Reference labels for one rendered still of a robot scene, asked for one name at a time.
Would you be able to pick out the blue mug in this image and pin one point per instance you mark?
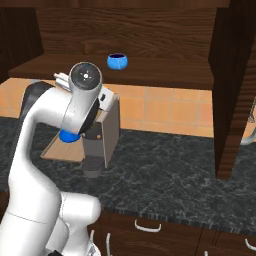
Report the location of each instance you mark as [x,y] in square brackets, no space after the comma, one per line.
[117,63]

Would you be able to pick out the dark wood wall cabinet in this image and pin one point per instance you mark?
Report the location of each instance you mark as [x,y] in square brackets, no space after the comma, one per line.
[150,36]

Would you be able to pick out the dark wood drawer front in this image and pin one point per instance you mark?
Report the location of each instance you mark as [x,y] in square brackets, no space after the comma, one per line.
[230,245]
[156,241]

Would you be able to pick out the grey coffee machine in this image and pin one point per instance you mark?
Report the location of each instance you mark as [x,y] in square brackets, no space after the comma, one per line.
[112,133]

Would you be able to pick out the tan wooden tray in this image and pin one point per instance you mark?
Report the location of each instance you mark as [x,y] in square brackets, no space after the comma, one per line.
[60,152]

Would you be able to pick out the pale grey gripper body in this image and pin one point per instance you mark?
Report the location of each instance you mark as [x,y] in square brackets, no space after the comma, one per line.
[62,80]

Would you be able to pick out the narrow dark wood cabinet door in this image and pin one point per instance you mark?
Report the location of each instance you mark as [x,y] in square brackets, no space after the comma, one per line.
[18,40]

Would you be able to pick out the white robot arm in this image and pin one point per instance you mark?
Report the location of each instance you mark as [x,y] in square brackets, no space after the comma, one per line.
[30,186]

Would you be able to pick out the wide dark wood cabinet door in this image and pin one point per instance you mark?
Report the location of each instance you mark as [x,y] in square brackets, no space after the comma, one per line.
[230,83]

